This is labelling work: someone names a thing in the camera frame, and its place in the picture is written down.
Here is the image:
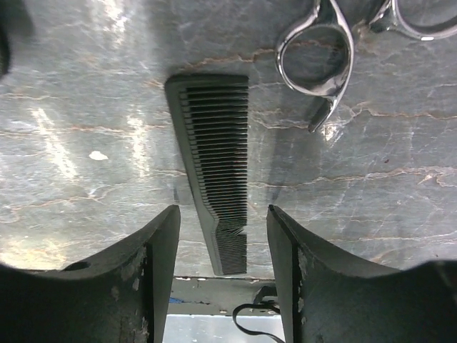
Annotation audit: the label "silver thinning scissors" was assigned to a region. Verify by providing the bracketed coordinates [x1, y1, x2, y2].
[274, 0, 457, 134]

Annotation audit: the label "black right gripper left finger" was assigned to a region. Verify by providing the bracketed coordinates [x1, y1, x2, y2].
[1, 205, 181, 342]

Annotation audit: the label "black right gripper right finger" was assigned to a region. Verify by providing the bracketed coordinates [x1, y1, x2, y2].
[266, 205, 456, 342]

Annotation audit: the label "black straight comb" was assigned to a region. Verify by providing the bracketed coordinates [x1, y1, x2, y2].
[164, 74, 248, 276]

